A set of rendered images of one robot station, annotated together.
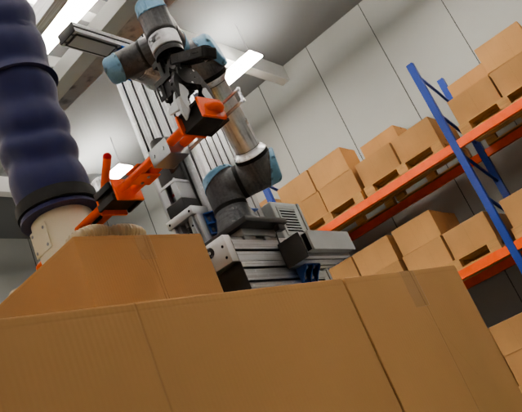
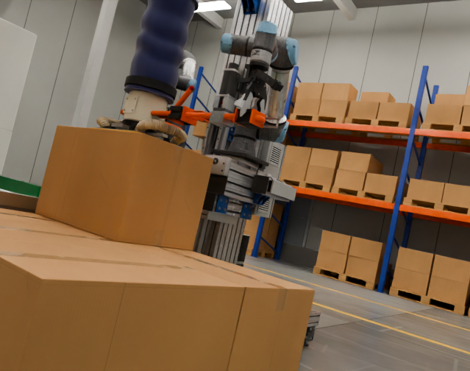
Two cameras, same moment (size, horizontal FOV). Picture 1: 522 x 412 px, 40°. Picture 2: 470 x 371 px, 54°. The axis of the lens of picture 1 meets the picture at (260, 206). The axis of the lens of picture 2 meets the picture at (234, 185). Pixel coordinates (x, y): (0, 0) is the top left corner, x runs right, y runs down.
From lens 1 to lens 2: 0.45 m
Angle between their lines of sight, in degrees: 16
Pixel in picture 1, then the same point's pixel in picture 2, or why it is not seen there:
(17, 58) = not seen: outside the picture
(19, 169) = (142, 56)
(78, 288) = (129, 161)
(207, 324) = (156, 300)
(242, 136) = (276, 108)
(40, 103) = (177, 23)
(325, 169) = (334, 90)
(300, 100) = (351, 37)
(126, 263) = (162, 160)
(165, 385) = (115, 330)
